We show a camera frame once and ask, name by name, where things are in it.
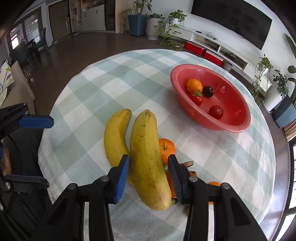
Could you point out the small yellow banana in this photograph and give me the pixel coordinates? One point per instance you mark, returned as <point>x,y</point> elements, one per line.
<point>114,136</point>

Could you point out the red storage box right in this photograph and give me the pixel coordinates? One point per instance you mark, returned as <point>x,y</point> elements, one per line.
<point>213,58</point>

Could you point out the large yellow banana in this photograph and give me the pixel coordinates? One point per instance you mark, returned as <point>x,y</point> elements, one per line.
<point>146,167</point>

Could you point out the mandarin orange with stem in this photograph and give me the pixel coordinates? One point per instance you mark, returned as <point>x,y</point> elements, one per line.
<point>167,148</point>

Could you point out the trailing pothos plant left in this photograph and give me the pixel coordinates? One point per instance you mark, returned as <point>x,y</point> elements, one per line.
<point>167,29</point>

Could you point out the dark cherry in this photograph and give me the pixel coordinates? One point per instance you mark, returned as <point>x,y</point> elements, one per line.
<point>208,91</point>

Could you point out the wall storage cabinet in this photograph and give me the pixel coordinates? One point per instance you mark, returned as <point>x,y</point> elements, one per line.
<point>92,16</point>

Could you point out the smooth round orange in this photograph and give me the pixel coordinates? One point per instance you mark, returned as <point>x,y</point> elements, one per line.
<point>214,183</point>

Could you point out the white ribbed planter plant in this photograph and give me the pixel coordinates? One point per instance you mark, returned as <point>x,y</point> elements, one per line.
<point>153,23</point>

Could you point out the brown longan fruit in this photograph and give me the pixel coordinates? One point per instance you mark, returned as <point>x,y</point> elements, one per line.
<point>187,164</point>
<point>193,173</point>

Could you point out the red strawberry tomato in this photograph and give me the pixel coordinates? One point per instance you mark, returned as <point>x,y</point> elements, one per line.
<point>197,97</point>

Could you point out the white tv cabinet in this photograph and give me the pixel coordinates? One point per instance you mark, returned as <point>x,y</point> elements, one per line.
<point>241,64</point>

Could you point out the red storage box left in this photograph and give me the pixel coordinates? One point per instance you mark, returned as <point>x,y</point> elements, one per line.
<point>194,48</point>

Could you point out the red storage box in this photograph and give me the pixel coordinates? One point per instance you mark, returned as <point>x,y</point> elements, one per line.
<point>194,48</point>
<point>213,58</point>

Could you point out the white pot bushy plant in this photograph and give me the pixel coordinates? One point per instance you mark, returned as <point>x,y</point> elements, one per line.
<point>275,92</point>

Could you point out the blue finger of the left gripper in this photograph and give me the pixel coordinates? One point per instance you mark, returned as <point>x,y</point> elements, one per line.
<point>24,183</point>
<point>36,122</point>

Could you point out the blue planter bird-of-paradise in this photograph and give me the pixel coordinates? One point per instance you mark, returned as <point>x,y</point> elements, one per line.
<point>285,113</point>

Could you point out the trailing pothos plant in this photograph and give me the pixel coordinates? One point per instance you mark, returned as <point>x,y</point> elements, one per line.
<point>261,85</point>
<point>167,29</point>

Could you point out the trailing pothos plant right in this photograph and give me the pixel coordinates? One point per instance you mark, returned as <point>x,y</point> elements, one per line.
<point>261,85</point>

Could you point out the blue planter tall plant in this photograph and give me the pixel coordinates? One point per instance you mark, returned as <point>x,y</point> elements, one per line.
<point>137,22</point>

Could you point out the orange in bowl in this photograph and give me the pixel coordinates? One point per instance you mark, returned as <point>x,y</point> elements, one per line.
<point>194,85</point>

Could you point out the small grey round bin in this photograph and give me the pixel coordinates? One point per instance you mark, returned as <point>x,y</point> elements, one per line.
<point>227,66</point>

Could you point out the red plastic colander bowl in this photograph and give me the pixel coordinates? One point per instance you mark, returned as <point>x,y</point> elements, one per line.
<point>226,110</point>

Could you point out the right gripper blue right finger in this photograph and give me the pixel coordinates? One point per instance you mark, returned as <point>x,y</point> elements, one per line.
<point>185,185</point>

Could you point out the beige sofa with cushion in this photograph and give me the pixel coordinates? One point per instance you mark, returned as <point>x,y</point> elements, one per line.
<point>19,91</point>

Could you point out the green white checkered tablecloth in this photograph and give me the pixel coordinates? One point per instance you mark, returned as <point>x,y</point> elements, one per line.
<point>128,99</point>

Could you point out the black wall television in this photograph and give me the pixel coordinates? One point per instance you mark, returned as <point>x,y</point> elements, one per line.
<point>238,16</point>

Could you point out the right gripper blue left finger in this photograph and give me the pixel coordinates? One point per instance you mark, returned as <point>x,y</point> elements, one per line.
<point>114,182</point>

